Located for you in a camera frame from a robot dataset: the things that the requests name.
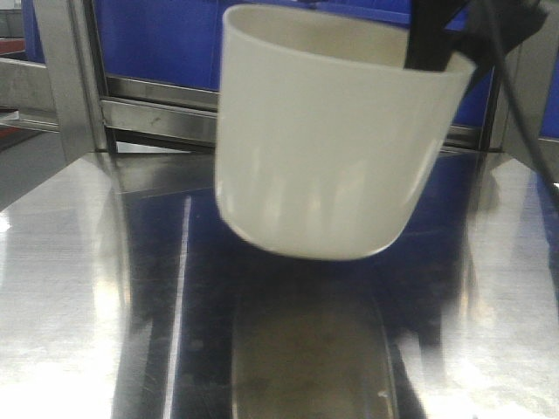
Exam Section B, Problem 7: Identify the black cable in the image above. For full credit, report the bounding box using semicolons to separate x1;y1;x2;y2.
475;0;559;193

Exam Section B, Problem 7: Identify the stainless steel shelf frame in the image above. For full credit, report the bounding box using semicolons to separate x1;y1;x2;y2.
0;0;559;211

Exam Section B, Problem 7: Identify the blue crate right of centre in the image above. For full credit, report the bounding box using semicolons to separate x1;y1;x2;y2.
449;0;513;131

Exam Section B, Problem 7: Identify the white plastic bin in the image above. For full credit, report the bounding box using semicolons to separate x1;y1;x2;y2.
215;4;474;260

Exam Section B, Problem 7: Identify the blue crate left of centre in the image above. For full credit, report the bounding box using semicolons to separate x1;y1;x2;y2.
92;0;228;93

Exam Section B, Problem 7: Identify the blue crate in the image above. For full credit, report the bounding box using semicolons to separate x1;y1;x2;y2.
92;0;228;93
449;0;513;131

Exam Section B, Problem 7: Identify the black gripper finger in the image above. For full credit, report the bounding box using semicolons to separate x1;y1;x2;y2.
404;1;549;72

